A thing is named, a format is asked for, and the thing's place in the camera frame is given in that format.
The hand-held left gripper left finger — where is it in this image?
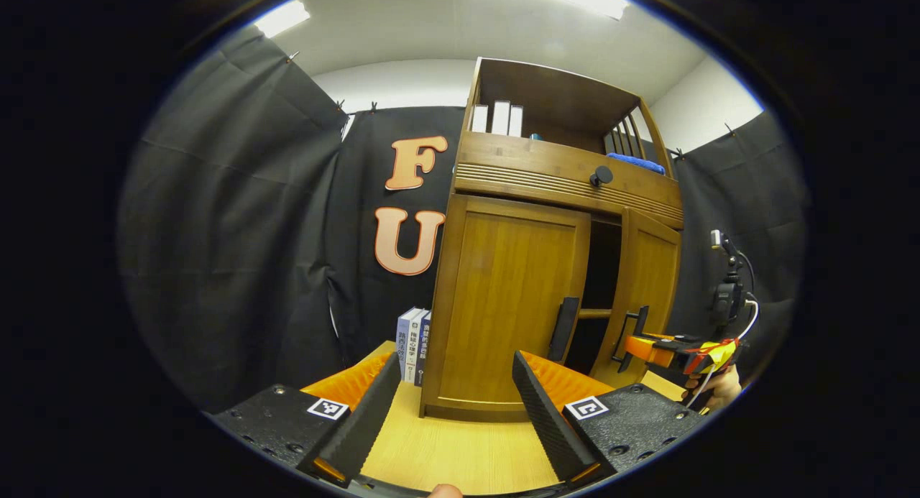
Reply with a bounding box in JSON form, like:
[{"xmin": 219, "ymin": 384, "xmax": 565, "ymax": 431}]
[{"xmin": 203, "ymin": 351, "xmax": 402, "ymax": 489}]

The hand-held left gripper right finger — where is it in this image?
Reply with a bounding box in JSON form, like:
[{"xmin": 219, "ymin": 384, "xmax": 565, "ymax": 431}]
[{"xmin": 509, "ymin": 350, "xmax": 723, "ymax": 492}]

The wooden cabinet door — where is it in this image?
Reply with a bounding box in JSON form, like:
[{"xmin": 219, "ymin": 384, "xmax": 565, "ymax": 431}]
[
  {"xmin": 431, "ymin": 194, "xmax": 592, "ymax": 414},
  {"xmin": 591, "ymin": 208, "xmax": 682, "ymax": 389}
]

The wooden double-door shoe cabinet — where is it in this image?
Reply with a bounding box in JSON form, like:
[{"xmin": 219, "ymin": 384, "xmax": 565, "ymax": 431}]
[{"xmin": 420, "ymin": 57, "xmax": 685, "ymax": 423}]

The white and blue book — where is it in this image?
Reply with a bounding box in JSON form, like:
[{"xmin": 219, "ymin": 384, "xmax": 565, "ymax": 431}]
[{"xmin": 397, "ymin": 308, "xmax": 425, "ymax": 384}]

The dark blue book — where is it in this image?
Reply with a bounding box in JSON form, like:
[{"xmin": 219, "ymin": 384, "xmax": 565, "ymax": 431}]
[{"xmin": 415, "ymin": 311, "xmax": 433, "ymax": 388}]

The blue cloth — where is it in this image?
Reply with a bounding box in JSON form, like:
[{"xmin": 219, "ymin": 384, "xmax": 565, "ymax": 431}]
[{"xmin": 606, "ymin": 152, "xmax": 666, "ymax": 175}]

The ribbed wooden drawer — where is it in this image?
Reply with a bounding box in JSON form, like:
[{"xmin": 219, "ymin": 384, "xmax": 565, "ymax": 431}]
[{"xmin": 453, "ymin": 130, "xmax": 685, "ymax": 231}]

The black backdrop cloth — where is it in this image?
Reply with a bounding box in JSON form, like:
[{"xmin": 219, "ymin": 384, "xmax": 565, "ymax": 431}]
[{"xmin": 119, "ymin": 27, "xmax": 809, "ymax": 412}]

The small ceiling light panel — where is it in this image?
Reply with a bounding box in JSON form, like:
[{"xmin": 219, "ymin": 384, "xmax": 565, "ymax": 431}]
[{"xmin": 253, "ymin": 0, "xmax": 311, "ymax": 39}]

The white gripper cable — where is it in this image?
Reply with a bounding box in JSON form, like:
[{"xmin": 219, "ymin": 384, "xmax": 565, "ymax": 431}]
[{"xmin": 686, "ymin": 297, "xmax": 760, "ymax": 412}]

